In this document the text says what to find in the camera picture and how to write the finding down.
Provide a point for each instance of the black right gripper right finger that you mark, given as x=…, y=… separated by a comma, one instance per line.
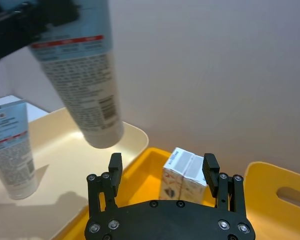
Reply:
x=211, y=175

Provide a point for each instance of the cream plastic tray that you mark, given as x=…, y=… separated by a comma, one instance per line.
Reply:
x=65, y=162

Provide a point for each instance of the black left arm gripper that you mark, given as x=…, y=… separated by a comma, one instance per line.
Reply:
x=8, y=32

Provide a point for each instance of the yellow plastic bin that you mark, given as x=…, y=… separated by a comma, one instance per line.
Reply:
x=277, y=200

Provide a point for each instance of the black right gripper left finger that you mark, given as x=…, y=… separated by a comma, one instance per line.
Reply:
x=115, y=175

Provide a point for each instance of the white blue printed tube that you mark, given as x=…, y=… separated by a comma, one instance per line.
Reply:
x=12, y=150
x=85, y=87

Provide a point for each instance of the small white printed carton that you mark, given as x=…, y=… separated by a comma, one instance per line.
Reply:
x=182, y=180

